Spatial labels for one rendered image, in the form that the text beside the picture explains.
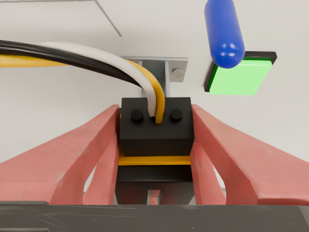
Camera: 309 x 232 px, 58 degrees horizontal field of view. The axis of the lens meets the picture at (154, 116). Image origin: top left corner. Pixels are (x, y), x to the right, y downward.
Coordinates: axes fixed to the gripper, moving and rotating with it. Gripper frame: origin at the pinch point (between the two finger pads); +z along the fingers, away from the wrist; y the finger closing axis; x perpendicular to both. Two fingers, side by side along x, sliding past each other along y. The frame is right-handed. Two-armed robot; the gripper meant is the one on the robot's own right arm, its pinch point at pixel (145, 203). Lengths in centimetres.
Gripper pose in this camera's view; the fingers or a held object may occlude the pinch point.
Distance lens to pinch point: 28.1
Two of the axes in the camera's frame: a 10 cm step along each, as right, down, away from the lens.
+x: -0.5, 6.5, 7.6
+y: -10.0, -0.1, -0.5
